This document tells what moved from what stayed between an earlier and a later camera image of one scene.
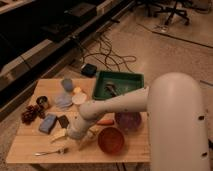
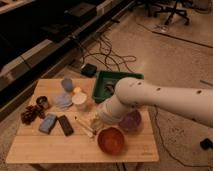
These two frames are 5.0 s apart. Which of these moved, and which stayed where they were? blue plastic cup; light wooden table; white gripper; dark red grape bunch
Moved: white gripper
Stayed: blue plastic cup; dark red grape bunch; light wooden table
